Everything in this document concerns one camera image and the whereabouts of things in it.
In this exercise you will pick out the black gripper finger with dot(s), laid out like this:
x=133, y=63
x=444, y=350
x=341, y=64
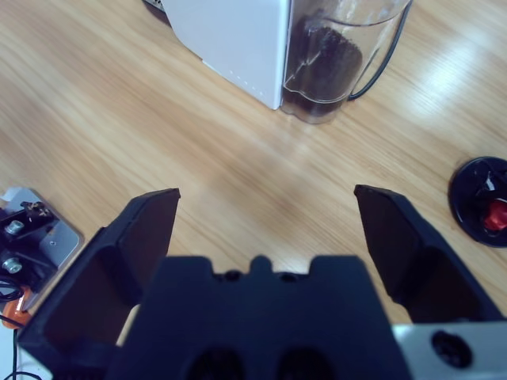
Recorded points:
x=424, y=269
x=107, y=273

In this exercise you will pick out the red coffee capsule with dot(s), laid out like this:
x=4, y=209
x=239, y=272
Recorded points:
x=495, y=217

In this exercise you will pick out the white capsule coffee machine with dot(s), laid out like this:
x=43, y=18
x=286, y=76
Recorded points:
x=229, y=39

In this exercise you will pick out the black capsule holder with rods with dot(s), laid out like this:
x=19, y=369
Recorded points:
x=463, y=198

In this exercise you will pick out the orange connector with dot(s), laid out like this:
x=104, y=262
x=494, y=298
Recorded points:
x=14, y=310

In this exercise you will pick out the clear water tank black lid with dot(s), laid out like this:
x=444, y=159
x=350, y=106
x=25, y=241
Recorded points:
x=328, y=59

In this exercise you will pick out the white mount plate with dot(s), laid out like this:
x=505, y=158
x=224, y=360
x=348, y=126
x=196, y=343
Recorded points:
x=63, y=241

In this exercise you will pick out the black bolted bracket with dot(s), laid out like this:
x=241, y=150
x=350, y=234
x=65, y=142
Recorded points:
x=27, y=241

